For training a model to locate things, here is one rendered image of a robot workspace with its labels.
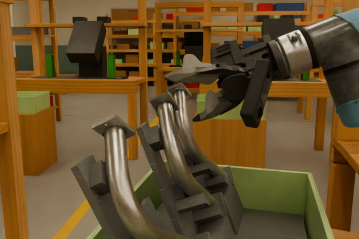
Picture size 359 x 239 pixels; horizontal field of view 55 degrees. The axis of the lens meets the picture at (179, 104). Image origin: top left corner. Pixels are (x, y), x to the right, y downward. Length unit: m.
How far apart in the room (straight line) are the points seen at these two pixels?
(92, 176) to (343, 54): 0.43
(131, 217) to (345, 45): 0.43
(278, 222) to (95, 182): 0.58
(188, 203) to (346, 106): 0.32
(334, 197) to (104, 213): 1.36
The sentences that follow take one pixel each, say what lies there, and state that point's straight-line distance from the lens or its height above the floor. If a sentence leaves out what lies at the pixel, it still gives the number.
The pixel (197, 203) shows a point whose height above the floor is 1.01.
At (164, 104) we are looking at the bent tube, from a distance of 0.63.
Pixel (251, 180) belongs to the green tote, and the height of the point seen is 0.93.
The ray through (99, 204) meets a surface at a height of 1.08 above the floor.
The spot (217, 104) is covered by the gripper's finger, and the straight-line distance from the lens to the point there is 0.65.
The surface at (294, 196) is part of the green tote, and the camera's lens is 0.98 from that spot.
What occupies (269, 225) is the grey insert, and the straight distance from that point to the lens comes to 0.92.
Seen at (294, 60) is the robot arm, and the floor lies 1.26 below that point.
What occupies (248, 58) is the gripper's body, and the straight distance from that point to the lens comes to 0.64.
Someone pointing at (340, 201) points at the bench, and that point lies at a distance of 1.74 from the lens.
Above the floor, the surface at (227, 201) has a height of 0.92.
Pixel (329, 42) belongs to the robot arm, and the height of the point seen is 1.29.
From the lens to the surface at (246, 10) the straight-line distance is 8.08.
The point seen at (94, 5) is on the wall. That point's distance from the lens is 11.83.
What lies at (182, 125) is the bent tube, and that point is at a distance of 0.76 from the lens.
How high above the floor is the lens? 1.29
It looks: 10 degrees down
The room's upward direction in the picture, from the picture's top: straight up
